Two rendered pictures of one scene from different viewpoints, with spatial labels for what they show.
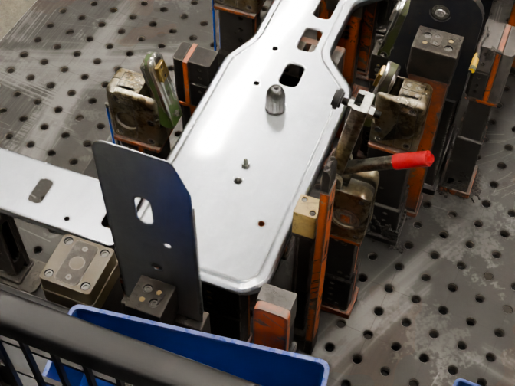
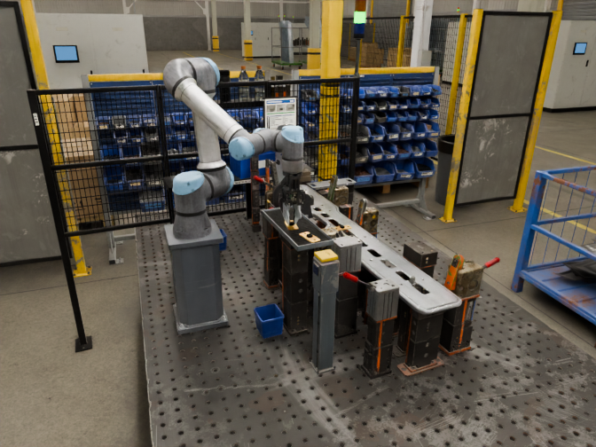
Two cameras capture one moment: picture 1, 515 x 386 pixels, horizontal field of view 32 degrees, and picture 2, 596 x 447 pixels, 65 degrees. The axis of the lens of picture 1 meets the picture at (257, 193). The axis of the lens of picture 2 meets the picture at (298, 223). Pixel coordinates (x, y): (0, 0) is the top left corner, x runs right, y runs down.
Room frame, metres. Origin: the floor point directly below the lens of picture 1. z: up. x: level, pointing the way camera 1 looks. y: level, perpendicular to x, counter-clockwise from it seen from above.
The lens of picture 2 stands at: (2.52, -1.68, 1.85)
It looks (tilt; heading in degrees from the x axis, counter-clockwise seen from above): 23 degrees down; 135
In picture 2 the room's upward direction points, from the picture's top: straight up
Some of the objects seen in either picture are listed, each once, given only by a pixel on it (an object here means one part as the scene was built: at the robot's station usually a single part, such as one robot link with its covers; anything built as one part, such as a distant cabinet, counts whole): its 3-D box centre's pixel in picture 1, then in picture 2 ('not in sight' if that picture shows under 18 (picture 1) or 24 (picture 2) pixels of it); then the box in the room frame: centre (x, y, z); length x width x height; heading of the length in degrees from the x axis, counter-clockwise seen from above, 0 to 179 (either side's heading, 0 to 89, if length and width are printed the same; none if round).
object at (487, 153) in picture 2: not in sight; (498, 121); (0.61, 3.01, 1.00); 1.04 x 0.14 x 2.00; 65
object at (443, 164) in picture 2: not in sight; (457, 170); (0.18, 3.15, 0.36); 0.50 x 0.50 x 0.73
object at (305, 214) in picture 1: (302, 274); not in sight; (0.71, -0.07, 0.88); 0.04 x 0.04 x 0.36; 69
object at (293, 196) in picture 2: not in sight; (293, 187); (1.38, -0.57, 1.32); 0.09 x 0.08 x 0.12; 148
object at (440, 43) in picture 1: (418, 130); not in sight; (0.98, -0.27, 0.91); 0.07 x 0.05 x 0.42; 69
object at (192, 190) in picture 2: not in sight; (190, 191); (1.02, -0.77, 1.27); 0.13 x 0.12 x 0.14; 102
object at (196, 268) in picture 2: not in sight; (196, 275); (1.02, -0.78, 0.90); 0.21 x 0.21 x 0.40; 65
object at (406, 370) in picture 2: not in sight; (425, 333); (1.85, -0.38, 0.84); 0.18 x 0.06 x 0.29; 69
